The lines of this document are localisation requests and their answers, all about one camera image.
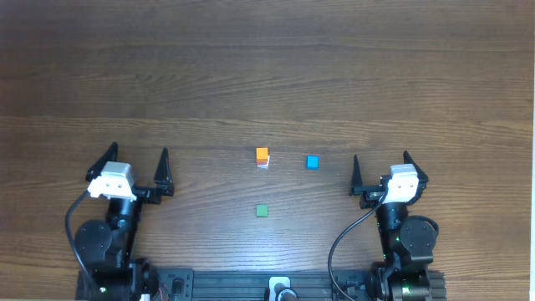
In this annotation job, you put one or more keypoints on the mounting rail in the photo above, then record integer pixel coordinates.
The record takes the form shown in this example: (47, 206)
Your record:
(234, 286)

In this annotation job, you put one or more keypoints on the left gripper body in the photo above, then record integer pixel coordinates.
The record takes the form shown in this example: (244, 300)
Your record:
(148, 195)

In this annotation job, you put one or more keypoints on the green cube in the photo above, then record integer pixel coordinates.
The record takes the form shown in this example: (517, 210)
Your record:
(262, 210)

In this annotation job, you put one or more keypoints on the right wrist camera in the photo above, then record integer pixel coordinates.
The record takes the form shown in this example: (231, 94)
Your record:
(401, 182)

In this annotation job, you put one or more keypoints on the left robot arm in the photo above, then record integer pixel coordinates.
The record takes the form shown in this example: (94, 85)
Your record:
(113, 246)

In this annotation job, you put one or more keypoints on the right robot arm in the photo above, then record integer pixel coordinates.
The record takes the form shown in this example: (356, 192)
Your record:
(411, 240)

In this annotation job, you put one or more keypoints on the blue cube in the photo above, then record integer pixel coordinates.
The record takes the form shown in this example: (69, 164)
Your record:
(312, 162)

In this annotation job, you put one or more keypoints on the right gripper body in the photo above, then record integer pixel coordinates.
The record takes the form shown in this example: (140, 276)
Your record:
(370, 197)

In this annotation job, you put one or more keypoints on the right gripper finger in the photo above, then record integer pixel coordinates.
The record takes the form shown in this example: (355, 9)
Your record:
(356, 177)
(419, 172)

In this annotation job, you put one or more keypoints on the orange cube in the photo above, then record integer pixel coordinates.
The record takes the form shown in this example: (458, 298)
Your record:
(262, 154)

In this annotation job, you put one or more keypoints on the white cube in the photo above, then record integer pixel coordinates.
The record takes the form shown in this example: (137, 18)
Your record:
(266, 165)

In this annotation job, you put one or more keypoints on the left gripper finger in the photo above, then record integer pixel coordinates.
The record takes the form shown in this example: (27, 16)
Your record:
(102, 164)
(164, 175)

